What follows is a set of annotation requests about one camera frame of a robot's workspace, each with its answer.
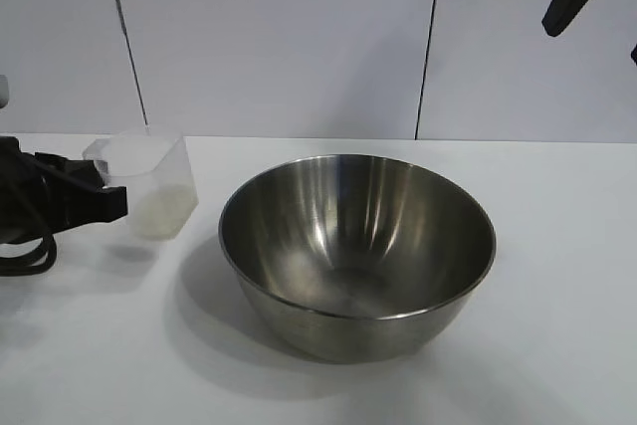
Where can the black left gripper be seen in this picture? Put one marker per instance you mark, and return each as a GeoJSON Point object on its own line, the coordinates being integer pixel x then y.
{"type": "Point", "coordinates": [20, 191]}

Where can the clear plastic measuring cup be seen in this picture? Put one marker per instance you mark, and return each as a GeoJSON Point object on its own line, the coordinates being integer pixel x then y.
{"type": "Point", "coordinates": [149, 161]}

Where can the white rice grains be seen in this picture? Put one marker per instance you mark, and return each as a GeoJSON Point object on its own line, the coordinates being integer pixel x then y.
{"type": "Point", "coordinates": [161, 211]}

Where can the stainless steel mixing bowl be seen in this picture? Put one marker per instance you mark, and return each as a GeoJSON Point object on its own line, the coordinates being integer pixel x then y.
{"type": "Point", "coordinates": [358, 246]}

